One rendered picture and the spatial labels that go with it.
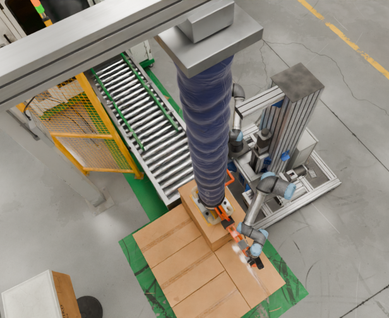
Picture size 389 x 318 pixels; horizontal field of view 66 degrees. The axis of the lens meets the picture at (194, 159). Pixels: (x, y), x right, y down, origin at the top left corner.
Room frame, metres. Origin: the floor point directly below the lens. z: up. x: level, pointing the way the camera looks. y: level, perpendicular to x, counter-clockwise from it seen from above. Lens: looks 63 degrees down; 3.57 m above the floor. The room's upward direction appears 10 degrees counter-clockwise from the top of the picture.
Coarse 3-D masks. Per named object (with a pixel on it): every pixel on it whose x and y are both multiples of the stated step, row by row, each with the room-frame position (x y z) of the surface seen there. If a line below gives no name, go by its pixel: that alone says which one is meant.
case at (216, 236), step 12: (192, 180) 1.12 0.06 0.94; (180, 192) 1.02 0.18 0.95; (228, 192) 0.95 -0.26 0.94; (192, 204) 0.89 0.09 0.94; (192, 216) 0.85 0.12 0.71; (216, 216) 0.74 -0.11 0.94; (240, 216) 0.71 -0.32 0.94; (204, 228) 0.65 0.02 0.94; (216, 228) 0.64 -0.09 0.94; (216, 240) 0.53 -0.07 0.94; (228, 240) 0.58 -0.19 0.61
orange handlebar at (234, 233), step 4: (228, 172) 1.09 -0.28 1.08; (232, 176) 1.04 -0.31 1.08; (232, 180) 1.00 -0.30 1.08; (228, 184) 0.97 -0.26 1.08; (216, 208) 0.77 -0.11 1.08; (220, 208) 0.77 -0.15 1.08; (224, 212) 0.73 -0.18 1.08; (220, 216) 0.70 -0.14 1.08; (228, 228) 0.59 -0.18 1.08; (232, 232) 0.55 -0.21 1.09; (236, 232) 0.54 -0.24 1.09; (232, 236) 0.52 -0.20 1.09; (236, 236) 0.51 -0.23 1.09; (240, 236) 0.51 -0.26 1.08; (236, 240) 0.48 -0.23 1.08; (244, 252) 0.38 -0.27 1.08
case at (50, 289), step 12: (36, 276) 0.47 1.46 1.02; (48, 276) 0.46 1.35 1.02; (60, 276) 0.47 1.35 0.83; (12, 288) 0.41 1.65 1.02; (24, 288) 0.39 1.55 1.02; (36, 288) 0.38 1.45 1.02; (48, 288) 0.36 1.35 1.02; (60, 288) 0.37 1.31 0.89; (72, 288) 0.38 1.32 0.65; (12, 300) 0.32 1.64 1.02; (24, 300) 0.30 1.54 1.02; (36, 300) 0.29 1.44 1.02; (48, 300) 0.27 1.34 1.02; (60, 300) 0.27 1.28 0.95; (72, 300) 0.27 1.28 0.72; (12, 312) 0.23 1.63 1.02; (24, 312) 0.21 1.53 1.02; (36, 312) 0.20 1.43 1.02; (48, 312) 0.19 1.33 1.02; (60, 312) 0.17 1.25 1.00; (72, 312) 0.17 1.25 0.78
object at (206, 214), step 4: (196, 192) 0.99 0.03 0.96; (192, 196) 0.96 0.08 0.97; (192, 200) 0.92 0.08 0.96; (196, 200) 0.92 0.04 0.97; (196, 204) 0.87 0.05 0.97; (200, 212) 0.80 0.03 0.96; (204, 212) 0.79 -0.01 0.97; (208, 212) 0.79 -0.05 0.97; (204, 216) 0.75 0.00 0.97; (208, 216) 0.75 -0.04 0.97; (212, 216) 0.74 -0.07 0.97; (204, 220) 0.72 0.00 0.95; (208, 224) 0.68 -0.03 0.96
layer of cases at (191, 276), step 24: (168, 216) 0.94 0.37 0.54; (144, 240) 0.73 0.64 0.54; (168, 240) 0.69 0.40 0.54; (192, 240) 0.65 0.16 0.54; (168, 264) 0.47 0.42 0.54; (192, 264) 0.43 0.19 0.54; (216, 264) 0.39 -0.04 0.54; (240, 264) 0.36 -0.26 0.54; (264, 264) 0.32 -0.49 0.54; (168, 288) 0.25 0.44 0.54; (192, 288) 0.22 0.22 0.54; (216, 288) 0.18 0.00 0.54; (240, 288) 0.15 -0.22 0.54; (264, 288) 0.12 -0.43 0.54; (192, 312) 0.02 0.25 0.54; (216, 312) -0.01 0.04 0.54; (240, 312) -0.04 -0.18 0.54
